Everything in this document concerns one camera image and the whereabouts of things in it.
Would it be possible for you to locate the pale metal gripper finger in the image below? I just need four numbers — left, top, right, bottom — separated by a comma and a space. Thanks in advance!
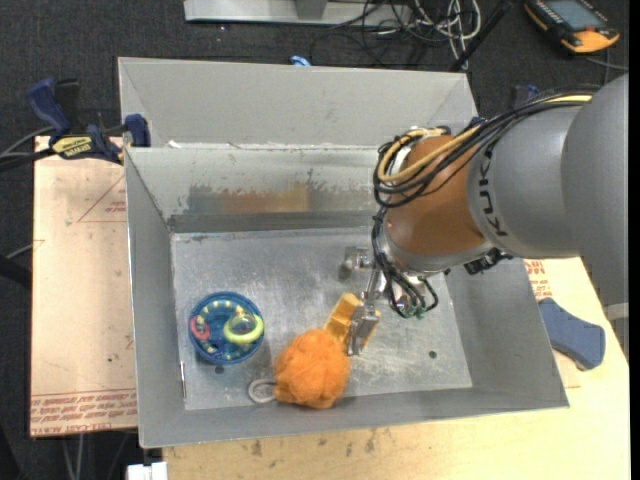
342, 245, 374, 272
347, 308, 380, 358

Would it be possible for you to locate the orange bath pouf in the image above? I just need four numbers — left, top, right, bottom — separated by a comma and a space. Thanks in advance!
246, 327, 353, 411

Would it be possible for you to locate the grey metal bin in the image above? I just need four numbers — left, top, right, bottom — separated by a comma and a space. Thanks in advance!
117, 56, 570, 449

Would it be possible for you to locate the clear blue ball with rings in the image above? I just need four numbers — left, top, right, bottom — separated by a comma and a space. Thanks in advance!
188, 291, 266, 367

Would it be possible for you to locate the black cylinder on white bracket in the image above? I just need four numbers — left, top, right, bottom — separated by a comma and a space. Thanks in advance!
462, 250, 514, 276

